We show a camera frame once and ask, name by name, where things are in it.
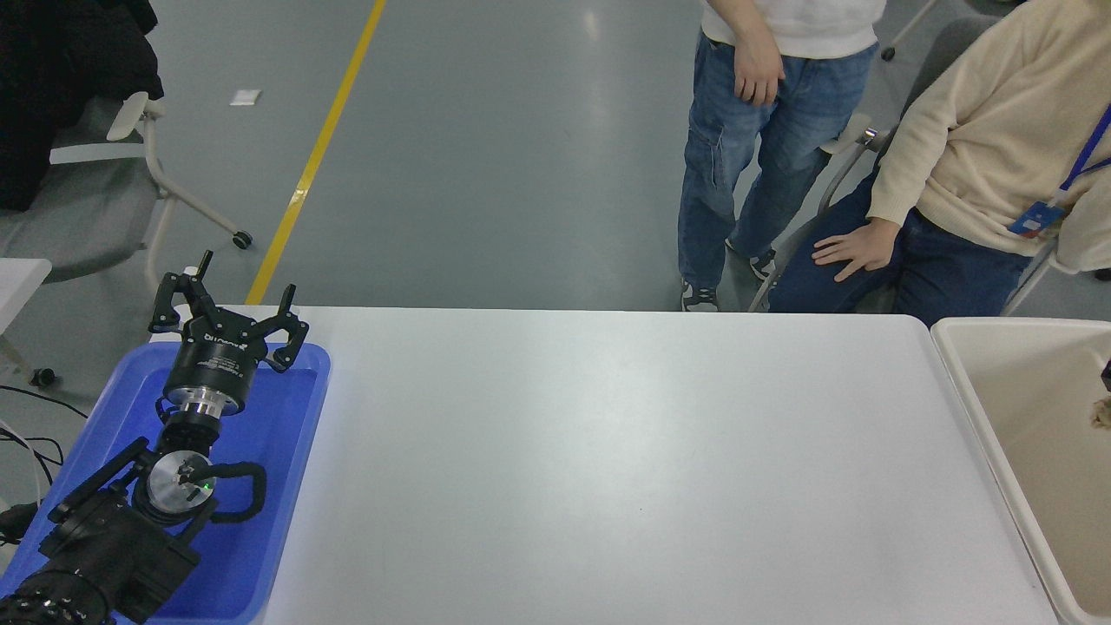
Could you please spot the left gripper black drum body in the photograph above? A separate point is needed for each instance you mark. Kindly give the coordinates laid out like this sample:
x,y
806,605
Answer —
x,y
211,365

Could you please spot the tan paper ball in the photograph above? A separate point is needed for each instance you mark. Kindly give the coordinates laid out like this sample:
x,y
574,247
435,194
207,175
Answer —
x,y
1104,415

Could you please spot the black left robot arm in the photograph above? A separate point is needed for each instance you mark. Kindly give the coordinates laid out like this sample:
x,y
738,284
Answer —
x,y
102,547

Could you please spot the person's right hand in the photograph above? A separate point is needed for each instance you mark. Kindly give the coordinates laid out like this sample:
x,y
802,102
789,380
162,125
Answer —
x,y
859,250
759,76

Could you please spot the large pale bin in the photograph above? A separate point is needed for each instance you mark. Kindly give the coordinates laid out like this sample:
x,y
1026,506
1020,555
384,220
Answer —
x,y
1024,417

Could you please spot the blue plastic tray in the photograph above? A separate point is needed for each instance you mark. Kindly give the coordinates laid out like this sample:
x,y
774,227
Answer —
x,y
276,434

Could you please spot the white paper scrap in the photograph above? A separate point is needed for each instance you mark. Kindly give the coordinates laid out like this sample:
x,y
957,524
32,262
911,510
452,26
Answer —
x,y
246,97

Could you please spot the black jacket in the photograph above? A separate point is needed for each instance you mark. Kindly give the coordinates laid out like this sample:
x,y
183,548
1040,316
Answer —
x,y
61,69

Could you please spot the person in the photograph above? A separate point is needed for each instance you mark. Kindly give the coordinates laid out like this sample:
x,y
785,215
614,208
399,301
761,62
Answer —
x,y
807,113
981,130

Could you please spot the white chair leg with caster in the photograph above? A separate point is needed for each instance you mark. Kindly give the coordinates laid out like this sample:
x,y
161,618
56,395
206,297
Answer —
x,y
904,33

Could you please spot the grey office chair white frame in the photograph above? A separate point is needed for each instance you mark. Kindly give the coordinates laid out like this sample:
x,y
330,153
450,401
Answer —
x,y
846,134
87,217

